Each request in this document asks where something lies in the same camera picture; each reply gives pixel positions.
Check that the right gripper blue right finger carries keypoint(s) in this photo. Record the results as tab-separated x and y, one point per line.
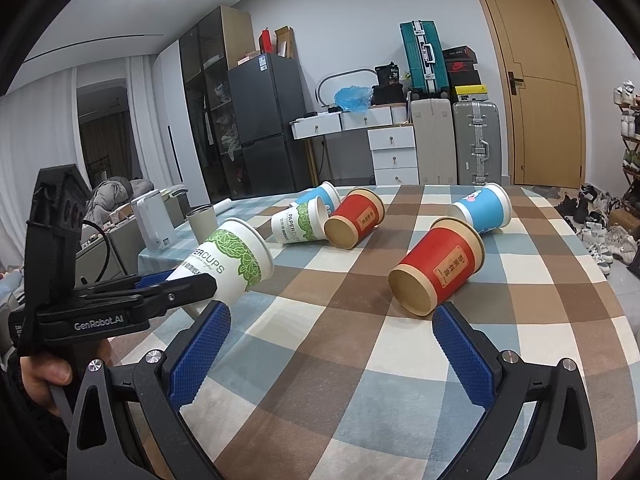
559	442

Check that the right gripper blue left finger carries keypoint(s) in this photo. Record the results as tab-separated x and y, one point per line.
104	441

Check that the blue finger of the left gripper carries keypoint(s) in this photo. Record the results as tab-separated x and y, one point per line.
150	294
145	278

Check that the white green-leaf paper cup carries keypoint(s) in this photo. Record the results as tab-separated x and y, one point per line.
301	223
235	255

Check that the blue paper cup far left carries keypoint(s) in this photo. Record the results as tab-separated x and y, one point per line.
326	191

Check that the blue paper cup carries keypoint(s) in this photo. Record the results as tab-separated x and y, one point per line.
486	209
326	191

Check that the red paper cup centre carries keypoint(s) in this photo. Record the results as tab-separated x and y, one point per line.
359	214

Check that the red paper cup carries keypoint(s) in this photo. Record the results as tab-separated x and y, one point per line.
444	259
359	214

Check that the red paper cup right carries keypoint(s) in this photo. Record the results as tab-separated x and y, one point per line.
444	259

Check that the blue paper cup right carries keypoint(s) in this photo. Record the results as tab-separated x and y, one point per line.
486	209

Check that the person's left hand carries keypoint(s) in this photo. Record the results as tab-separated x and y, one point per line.
39	373

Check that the white kettle appliance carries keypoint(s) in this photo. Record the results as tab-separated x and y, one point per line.
153	221

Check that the beige insulated tumbler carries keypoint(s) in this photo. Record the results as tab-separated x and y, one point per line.
203	222

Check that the dark grey refrigerator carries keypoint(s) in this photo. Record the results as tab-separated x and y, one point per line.
267	96

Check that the black glass cabinet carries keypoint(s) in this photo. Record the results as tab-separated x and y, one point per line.
208	50

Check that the white drawer desk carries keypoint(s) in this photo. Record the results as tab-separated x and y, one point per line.
391	139

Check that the blue plastic bag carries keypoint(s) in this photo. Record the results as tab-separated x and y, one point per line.
354	99

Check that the black bag on desk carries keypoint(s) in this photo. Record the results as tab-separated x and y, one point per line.
389	89

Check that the beige hard suitcase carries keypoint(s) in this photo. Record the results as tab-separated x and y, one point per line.
435	144

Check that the wooden door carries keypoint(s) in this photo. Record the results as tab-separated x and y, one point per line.
542	94

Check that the silver hard suitcase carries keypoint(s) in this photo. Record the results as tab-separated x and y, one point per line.
478	142

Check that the teal hard suitcase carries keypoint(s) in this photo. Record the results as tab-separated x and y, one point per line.
426	62

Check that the stacked shoe boxes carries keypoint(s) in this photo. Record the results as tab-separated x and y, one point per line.
464	79

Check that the wooden shoe rack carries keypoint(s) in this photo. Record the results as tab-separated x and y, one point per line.
626	98

